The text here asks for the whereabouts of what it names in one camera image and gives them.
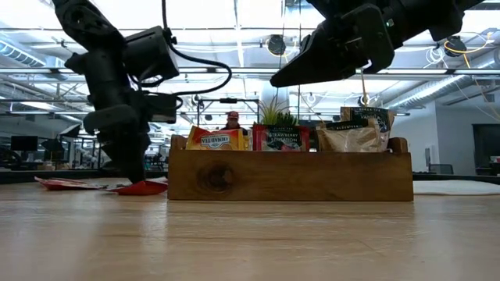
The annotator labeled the grey office chair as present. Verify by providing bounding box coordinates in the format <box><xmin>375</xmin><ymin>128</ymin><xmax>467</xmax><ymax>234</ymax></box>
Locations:
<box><xmin>427</xmin><ymin>163</ymin><xmax>455</xmax><ymax>176</ymax></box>

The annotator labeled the white round placemat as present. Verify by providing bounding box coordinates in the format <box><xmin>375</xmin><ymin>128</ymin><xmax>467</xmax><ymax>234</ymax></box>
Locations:
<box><xmin>412</xmin><ymin>180</ymin><xmax>500</xmax><ymax>197</ymax></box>

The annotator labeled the black background monitor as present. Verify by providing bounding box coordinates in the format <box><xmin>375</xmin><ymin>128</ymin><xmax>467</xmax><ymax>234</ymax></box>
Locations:
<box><xmin>9</xmin><ymin>135</ymin><xmax>39</xmax><ymax>153</ymax></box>

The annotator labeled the black camera rig frame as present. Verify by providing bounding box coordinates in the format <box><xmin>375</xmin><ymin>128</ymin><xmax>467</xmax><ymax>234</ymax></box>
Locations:
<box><xmin>195</xmin><ymin>96</ymin><xmax>261</xmax><ymax>141</ymax></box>

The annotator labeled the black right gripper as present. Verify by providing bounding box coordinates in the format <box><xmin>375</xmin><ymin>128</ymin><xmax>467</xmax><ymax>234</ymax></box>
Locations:
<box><xmin>270</xmin><ymin>2</ymin><xmax>396</xmax><ymax>88</ymax></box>

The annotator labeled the succulent in white patterned pot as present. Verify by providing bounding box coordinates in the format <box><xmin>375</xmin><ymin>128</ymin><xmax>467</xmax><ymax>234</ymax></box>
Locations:
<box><xmin>257</xmin><ymin>97</ymin><xmax>300</xmax><ymax>128</ymax></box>

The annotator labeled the ceiling cable reel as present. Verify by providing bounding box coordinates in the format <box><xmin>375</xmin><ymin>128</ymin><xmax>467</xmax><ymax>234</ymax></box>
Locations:
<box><xmin>266</xmin><ymin>34</ymin><xmax>288</xmax><ymax>57</ymax></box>
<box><xmin>442</xmin><ymin>34</ymin><xmax>466</xmax><ymax>58</ymax></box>

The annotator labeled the yellow hanging cable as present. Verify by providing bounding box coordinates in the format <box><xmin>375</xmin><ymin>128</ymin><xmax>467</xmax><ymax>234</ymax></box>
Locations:
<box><xmin>359</xmin><ymin>69</ymin><xmax>371</xmax><ymax>107</ymax></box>

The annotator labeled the tan vanilla tea packet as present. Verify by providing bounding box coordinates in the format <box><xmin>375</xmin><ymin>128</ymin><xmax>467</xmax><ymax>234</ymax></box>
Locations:
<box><xmin>339</xmin><ymin>105</ymin><xmax>396</xmax><ymax>152</ymax></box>
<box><xmin>315</xmin><ymin>119</ymin><xmax>383</xmax><ymax>153</ymax></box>

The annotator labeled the black workstation frame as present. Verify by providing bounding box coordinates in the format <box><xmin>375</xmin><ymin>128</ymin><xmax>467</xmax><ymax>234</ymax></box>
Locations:
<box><xmin>58</xmin><ymin>123</ymin><xmax>103</xmax><ymax>172</ymax></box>

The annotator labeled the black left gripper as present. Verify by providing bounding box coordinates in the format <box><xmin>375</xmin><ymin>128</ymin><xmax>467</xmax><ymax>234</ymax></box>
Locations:
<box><xmin>64</xmin><ymin>50</ymin><xmax>152</xmax><ymax>184</ymax></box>

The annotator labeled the person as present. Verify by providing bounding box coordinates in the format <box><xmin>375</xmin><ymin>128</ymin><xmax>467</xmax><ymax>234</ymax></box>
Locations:
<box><xmin>220</xmin><ymin>110</ymin><xmax>250</xmax><ymax>137</ymax></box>

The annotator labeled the wooden tea organizer box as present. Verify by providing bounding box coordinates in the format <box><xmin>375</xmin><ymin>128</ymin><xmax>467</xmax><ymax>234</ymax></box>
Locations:
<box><xmin>167</xmin><ymin>134</ymin><xmax>415</xmax><ymax>203</ymax></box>

